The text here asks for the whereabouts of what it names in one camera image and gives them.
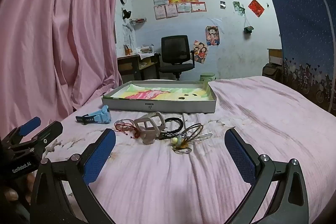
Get blue printed curtain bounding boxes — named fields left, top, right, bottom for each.
left=264, top=0, right=336, bottom=117

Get red diamond wall paper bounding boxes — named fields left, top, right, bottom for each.
left=248, top=0, right=265, bottom=18

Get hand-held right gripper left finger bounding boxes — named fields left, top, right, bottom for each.
left=30, top=128, right=116, bottom=224

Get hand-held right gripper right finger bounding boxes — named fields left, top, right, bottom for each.
left=224, top=128, right=310, bottom=224

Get stack of books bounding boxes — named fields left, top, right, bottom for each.
left=131, top=43, right=155, bottom=54

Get black braided bracelet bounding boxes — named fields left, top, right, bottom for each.
left=164, top=117, right=184, bottom=132

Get wooden desk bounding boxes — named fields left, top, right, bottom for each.
left=117, top=53, right=161, bottom=81

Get red string bracelet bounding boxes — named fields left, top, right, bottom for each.
left=114, top=119, right=141, bottom=139

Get person's left hand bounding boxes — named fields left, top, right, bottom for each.
left=3, top=173, right=36, bottom=203

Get cartoon family wall poster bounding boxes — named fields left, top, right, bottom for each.
left=193, top=40, right=208, bottom=64

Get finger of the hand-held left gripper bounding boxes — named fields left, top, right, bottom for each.
left=12, top=121, right=63, bottom=159
left=3, top=117, right=42, bottom=145

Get black white checkered strap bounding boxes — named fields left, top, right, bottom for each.
left=157, top=131, right=181, bottom=141

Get blue wrist watch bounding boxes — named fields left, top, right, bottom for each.
left=76, top=105, right=112, bottom=125

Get pink bed sheet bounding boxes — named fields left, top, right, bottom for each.
left=39, top=76, right=336, bottom=224

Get dark bag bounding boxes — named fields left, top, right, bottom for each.
left=262, top=63, right=283, bottom=81

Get green plastic stool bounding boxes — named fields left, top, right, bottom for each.
left=200, top=72, right=216, bottom=82

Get beige watch case strap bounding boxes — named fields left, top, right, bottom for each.
left=134, top=112, right=166, bottom=145

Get black office chair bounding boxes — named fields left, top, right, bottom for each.
left=158, top=35, right=196, bottom=81

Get wooden cabinet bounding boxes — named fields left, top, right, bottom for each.
left=267, top=49, right=283, bottom=65

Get grey tray with colourful lining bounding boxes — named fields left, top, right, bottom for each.
left=102, top=80, right=217, bottom=113

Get white wall papers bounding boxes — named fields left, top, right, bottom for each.
left=122, top=24, right=137, bottom=47

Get green wall photos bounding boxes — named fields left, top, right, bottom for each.
left=233, top=1, right=245, bottom=16

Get yellow green charm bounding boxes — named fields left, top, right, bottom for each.
left=171, top=135, right=189, bottom=148

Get cartoon character wall poster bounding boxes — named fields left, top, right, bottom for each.
left=205, top=26, right=221, bottom=46

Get pink curtain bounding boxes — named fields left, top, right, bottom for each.
left=0, top=0, right=124, bottom=140

